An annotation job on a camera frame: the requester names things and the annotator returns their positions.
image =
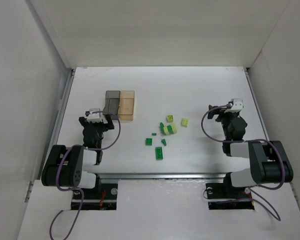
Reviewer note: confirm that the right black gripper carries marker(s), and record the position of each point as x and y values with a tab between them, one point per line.
225	116

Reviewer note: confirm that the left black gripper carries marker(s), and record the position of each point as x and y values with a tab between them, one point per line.
96	124

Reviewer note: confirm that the pale yellow lego brick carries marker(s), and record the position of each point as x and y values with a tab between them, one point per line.
185	122

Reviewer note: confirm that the green square lego brick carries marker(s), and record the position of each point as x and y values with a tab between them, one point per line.
148	141

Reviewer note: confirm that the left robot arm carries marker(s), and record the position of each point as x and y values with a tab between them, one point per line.
64	165

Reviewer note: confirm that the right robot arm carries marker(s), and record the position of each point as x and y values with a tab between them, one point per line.
269	165

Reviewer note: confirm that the grey transparent container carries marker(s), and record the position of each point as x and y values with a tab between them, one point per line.
112	102

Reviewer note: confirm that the orange transparent container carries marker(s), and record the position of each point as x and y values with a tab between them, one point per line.
126	110

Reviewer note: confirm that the lime square lego brick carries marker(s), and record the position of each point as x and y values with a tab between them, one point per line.
169	118

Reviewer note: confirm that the striped green lego stack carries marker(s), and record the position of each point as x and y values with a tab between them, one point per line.
168	129

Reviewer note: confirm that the long green lego brick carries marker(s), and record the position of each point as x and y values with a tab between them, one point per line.
159	153

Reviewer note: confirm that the small green wedge lego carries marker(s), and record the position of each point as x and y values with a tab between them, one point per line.
164	142

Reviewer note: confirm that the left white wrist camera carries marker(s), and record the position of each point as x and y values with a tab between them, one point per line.
94	115

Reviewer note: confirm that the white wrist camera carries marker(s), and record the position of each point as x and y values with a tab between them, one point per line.
94	115
235	105

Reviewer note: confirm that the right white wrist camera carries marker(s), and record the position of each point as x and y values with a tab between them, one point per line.
235	105

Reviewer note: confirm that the metal table edge rail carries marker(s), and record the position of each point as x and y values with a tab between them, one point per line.
165	176

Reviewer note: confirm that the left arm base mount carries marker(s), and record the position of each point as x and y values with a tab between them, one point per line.
101	198

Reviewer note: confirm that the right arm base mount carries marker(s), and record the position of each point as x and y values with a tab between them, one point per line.
222	197

